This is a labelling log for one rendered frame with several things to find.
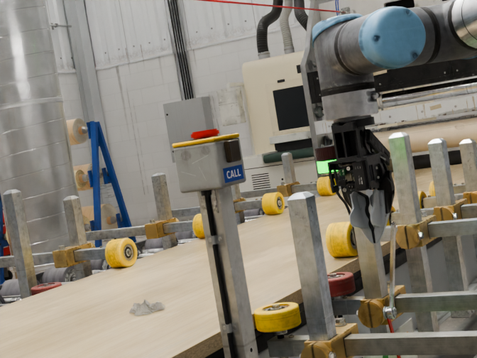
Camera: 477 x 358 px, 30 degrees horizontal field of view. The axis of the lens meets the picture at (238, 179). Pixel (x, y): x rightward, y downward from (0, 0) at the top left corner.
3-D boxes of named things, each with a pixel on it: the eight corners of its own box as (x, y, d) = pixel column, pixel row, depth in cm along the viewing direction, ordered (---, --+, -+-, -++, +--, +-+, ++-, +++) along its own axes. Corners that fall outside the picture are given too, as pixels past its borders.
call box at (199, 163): (248, 186, 126) (239, 132, 125) (223, 193, 120) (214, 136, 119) (206, 192, 129) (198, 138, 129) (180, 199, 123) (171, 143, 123)
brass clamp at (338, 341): (365, 350, 155) (360, 322, 154) (333, 375, 143) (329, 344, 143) (332, 351, 158) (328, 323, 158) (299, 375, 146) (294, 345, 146)
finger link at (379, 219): (365, 248, 147) (355, 193, 147) (377, 241, 153) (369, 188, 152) (382, 246, 146) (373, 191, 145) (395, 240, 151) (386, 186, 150)
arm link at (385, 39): (434, -2, 135) (389, 14, 146) (370, 6, 130) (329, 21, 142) (443, 60, 135) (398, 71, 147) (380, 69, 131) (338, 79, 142)
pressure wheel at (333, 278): (367, 324, 180) (358, 268, 180) (352, 334, 173) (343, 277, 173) (331, 324, 184) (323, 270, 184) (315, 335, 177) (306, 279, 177)
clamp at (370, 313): (409, 310, 176) (404, 284, 176) (385, 327, 165) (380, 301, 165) (382, 310, 179) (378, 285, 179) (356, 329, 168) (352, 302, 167)
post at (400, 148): (441, 349, 193) (408, 131, 190) (437, 354, 190) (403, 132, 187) (426, 350, 195) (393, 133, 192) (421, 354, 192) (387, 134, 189)
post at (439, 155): (475, 334, 214) (446, 137, 212) (471, 338, 211) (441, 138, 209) (461, 334, 216) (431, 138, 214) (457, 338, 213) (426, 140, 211)
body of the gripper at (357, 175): (331, 197, 147) (319, 125, 147) (351, 190, 155) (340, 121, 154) (374, 192, 144) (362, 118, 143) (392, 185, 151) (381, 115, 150)
